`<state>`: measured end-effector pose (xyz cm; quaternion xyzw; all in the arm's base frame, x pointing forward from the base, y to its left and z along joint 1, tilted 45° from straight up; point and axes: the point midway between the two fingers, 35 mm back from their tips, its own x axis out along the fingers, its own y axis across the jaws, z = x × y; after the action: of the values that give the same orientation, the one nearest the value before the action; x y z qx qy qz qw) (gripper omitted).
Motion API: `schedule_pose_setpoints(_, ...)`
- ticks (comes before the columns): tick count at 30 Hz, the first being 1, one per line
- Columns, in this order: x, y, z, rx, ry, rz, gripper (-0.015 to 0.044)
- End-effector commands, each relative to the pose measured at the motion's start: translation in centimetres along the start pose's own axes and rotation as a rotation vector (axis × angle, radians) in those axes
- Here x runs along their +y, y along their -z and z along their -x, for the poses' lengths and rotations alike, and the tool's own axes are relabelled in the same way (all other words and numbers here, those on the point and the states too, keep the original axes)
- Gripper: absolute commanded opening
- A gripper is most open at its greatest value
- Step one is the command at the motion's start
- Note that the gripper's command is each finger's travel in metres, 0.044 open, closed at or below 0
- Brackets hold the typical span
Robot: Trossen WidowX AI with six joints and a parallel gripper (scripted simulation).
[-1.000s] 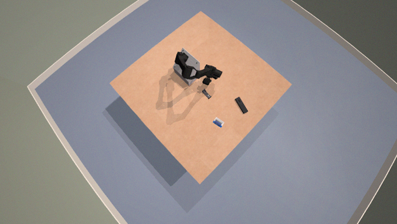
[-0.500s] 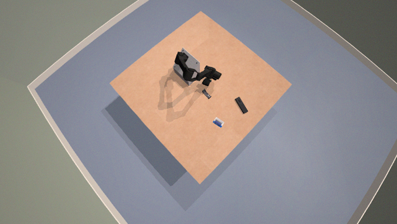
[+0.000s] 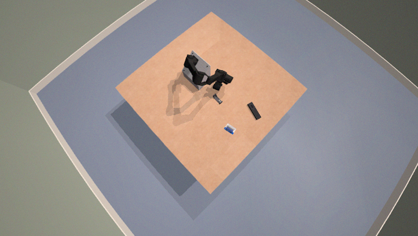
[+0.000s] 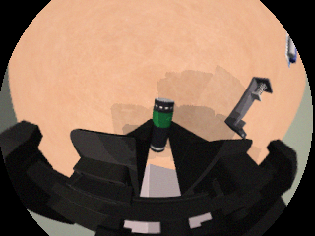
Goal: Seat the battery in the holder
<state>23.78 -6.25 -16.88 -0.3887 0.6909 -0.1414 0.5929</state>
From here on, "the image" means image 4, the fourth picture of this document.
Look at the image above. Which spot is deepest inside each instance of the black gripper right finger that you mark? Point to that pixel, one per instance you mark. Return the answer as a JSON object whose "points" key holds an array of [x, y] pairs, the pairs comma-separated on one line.
{"points": [[193, 156]]}

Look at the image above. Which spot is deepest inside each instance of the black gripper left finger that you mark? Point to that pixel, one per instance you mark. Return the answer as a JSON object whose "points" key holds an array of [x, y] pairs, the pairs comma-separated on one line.
{"points": [[131, 149]]}

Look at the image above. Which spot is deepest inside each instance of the black and green battery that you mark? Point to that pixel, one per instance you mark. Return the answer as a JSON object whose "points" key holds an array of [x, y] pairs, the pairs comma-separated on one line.
{"points": [[163, 111]]}

